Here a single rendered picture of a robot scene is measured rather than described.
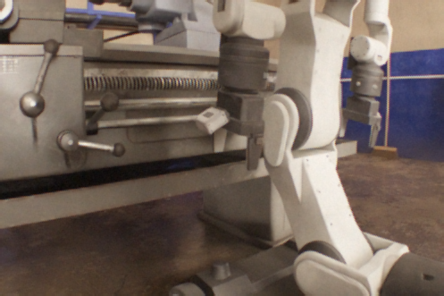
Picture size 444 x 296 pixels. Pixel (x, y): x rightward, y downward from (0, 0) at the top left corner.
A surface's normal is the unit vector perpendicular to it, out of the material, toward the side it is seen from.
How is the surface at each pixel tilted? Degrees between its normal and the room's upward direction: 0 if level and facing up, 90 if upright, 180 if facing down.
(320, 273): 90
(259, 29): 101
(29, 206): 90
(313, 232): 90
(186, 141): 90
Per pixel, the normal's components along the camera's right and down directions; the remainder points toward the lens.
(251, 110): 0.55, 0.29
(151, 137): 0.62, 0.09
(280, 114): -0.83, 0.10
